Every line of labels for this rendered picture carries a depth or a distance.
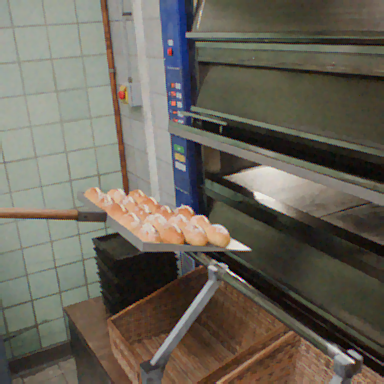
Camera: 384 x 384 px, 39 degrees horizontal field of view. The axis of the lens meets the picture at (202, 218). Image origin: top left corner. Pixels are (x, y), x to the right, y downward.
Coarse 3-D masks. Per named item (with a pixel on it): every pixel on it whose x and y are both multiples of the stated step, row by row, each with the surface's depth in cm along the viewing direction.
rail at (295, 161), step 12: (192, 132) 183; (204, 132) 176; (240, 144) 159; (252, 144) 155; (276, 156) 144; (288, 156) 140; (312, 168) 132; (324, 168) 128; (336, 168) 127; (348, 180) 122; (360, 180) 119; (372, 180) 117
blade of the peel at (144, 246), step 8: (80, 192) 184; (80, 200) 182; (88, 200) 176; (88, 208) 175; (96, 208) 169; (176, 208) 197; (112, 224) 158; (120, 224) 153; (120, 232) 153; (128, 232) 148; (136, 240) 144; (232, 240) 166; (144, 248) 141; (152, 248) 142; (160, 248) 143; (168, 248) 145; (176, 248) 146; (184, 248) 147; (192, 248) 149; (200, 248) 150; (208, 248) 151; (216, 248) 153; (224, 248) 154; (232, 248) 158; (240, 248) 159
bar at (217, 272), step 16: (192, 256) 150; (208, 272) 142; (224, 272) 137; (208, 288) 141; (240, 288) 130; (192, 304) 141; (256, 304) 125; (272, 304) 121; (192, 320) 141; (288, 320) 115; (176, 336) 140; (304, 336) 110; (320, 336) 108; (160, 352) 140; (336, 352) 103; (352, 352) 103; (144, 368) 138; (160, 368) 141; (336, 368) 102; (352, 368) 100
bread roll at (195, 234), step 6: (186, 228) 156; (192, 228) 154; (198, 228) 153; (186, 234) 154; (192, 234) 153; (198, 234) 152; (204, 234) 153; (186, 240) 154; (192, 240) 152; (198, 240) 152; (204, 240) 152
